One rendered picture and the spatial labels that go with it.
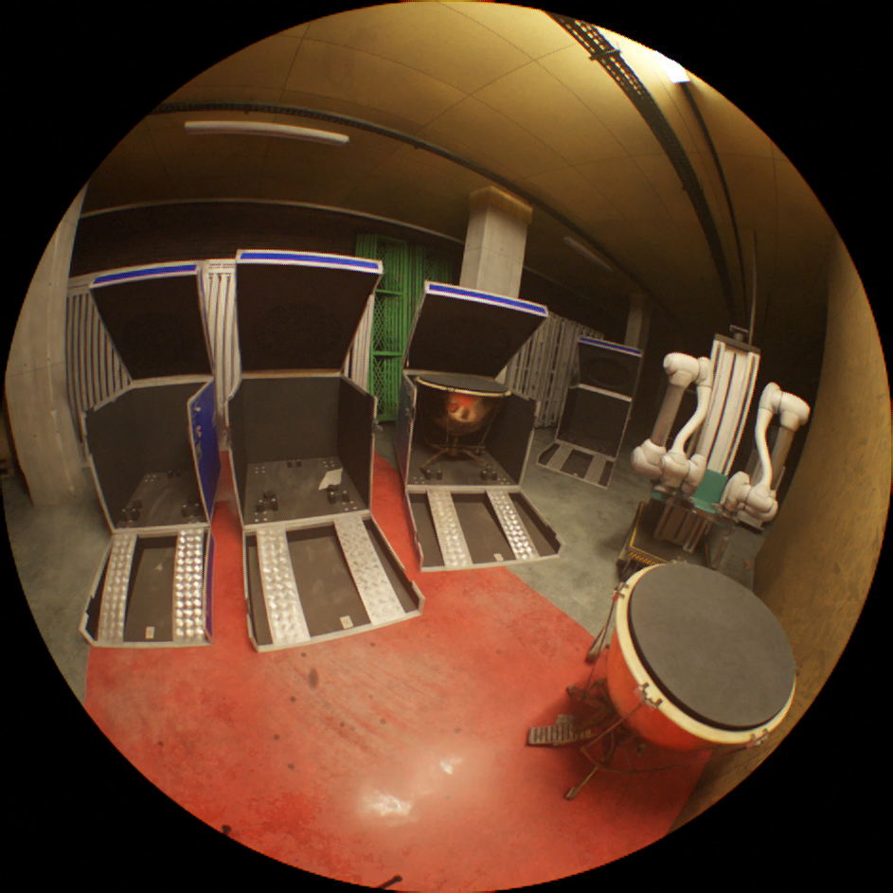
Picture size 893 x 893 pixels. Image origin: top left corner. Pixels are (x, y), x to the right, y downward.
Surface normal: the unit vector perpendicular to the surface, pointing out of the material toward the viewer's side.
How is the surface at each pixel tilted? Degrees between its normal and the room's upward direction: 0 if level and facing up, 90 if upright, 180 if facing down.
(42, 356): 90
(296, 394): 90
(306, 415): 90
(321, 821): 0
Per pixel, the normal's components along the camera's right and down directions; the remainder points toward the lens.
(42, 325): 0.57, 0.35
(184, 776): 0.14, -0.93
